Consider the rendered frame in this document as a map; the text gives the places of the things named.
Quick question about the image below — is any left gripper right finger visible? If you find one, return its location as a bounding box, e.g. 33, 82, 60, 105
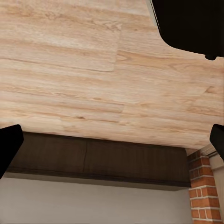
210, 124, 224, 160

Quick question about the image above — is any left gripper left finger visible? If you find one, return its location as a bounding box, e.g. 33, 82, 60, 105
0, 124, 24, 179

